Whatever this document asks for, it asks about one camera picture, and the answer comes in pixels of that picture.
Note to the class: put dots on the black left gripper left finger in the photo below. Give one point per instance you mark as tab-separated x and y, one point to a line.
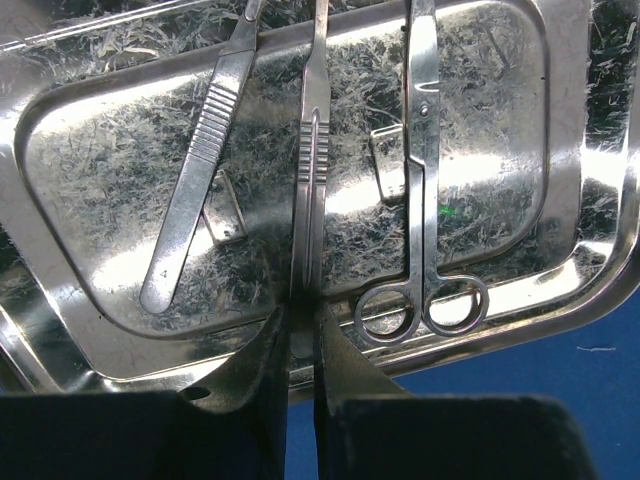
231	424

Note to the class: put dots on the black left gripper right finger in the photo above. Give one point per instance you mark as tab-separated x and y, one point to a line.
369	427

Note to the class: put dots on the stainless steel instrument tray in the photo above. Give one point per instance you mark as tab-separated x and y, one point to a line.
449	178

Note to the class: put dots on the steel scalpel handle number four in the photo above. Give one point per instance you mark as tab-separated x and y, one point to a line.
212	128

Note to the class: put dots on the small steel scissors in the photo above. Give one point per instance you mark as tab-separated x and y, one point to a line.
421	135

